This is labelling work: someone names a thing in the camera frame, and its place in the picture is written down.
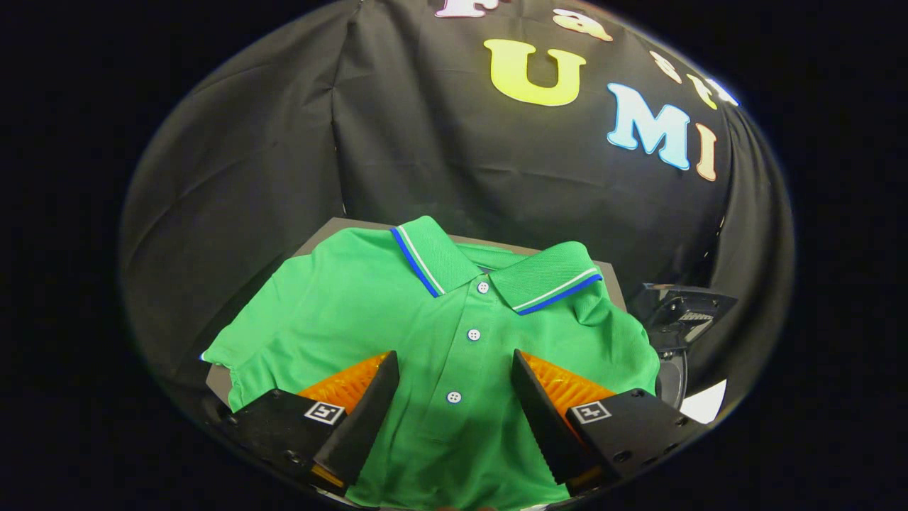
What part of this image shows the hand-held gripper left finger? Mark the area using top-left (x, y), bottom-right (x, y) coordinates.
top-left (223, 350), bottom-right (400, 498)

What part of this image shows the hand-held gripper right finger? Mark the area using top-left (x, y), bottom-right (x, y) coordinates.
top-left (511, 349), bottom-right (710, 498)

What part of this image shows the green polo shirt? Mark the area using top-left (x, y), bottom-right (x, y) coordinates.
top-left (201, 215), bottom-right (662, 510)

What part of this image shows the white sheet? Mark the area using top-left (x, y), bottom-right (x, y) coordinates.
top-left (680, 378), bottom-right (728, 424)

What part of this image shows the grey cabinet with dark top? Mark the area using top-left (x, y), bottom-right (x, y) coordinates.
top-left (206, 216), bottom-right (629, 409)

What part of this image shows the black backdrop cloth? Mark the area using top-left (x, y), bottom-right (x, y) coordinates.
top-left (119, 0), bottom-right (795, 427)

